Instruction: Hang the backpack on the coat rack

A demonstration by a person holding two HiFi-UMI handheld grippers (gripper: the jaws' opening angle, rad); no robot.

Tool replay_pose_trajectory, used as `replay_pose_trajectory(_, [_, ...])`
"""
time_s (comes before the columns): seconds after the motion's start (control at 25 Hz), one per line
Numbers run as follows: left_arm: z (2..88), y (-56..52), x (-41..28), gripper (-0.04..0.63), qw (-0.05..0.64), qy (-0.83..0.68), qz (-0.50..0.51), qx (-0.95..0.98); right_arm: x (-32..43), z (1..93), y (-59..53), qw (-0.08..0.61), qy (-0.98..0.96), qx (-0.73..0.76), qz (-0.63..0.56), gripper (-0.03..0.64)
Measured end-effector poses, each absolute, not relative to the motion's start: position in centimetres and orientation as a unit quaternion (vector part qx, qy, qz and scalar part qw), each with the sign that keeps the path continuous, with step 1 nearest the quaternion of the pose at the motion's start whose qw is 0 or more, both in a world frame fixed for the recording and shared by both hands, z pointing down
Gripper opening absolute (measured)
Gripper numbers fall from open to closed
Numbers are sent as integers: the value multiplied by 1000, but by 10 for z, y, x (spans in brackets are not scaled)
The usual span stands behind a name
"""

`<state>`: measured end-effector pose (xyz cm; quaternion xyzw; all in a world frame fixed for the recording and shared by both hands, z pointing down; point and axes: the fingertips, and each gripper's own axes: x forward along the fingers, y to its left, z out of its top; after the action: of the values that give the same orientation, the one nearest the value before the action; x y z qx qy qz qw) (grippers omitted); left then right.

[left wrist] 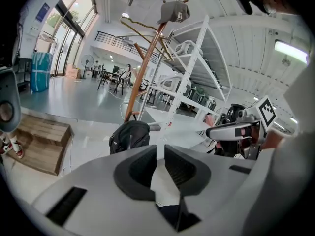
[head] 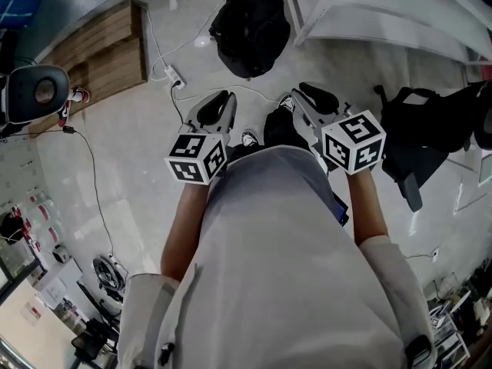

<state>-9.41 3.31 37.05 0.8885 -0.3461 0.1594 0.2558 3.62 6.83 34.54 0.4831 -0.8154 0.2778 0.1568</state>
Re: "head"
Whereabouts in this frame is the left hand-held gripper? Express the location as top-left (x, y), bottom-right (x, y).
top-left (164, 89), bottom-right (238, 186)

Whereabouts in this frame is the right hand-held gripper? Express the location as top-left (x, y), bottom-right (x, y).
top-left (291, 81), bottom-right (387, 175)

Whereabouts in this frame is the black backpack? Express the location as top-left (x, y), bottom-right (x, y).
top-left (208, 0), bottom-right (292, 79)

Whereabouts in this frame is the person's right forearm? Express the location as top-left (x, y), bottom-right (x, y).
top-left (347, 167), bottom-right (390, 245)

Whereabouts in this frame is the black shoulder device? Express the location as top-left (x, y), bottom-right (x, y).
top-left (403, 334), bottom-right (434, 368)

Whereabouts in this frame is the person's left forearm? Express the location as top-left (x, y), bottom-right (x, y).
top-left (160, 182), bottom-right (211, 282)

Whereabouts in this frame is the person's right shoe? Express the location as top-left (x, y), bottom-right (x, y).
top-left (276, 93), bottom-right (296, 113)

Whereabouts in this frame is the person's shoe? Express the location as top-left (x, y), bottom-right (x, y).
top-left (276, 93), bottom-right (296, 113)
top-left (240, 128), bottom-right (261, 148)

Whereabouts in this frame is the person's left shoe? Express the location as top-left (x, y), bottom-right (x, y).
top-left (240, 128), bottom-right (261, 148)

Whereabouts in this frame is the white power strip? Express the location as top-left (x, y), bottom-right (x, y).
top-left (164, 65), bottom-right (187, 89)

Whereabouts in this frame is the blue hip pouch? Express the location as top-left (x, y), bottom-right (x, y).
top-left (331, 190), bottom-right (351, 227)

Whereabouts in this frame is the black office chair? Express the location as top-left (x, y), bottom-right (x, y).
top-left (374, 81), bottom-right (492, 213)

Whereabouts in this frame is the stack of wooden pallets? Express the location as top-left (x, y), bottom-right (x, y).
top-left (28, 0), bottom-right (149, 138)

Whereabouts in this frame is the person's white shirt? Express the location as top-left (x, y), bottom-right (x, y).
top-left (117, 146), bottom-right (437, 369)

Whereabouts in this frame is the black clip microphone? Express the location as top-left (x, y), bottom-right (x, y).
top-left (157, 342), bottom-right (176, 367)

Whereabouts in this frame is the black power cable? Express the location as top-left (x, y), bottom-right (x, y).
top-left (168, 85), bottom-right (185, 126)

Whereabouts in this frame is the white power cable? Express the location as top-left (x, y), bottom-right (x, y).
top-left (138, 0), bottom-right (280, 103)

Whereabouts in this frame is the black cable with adapter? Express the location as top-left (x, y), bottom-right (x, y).
top-left (0, 125), bottom-right (116, 261)

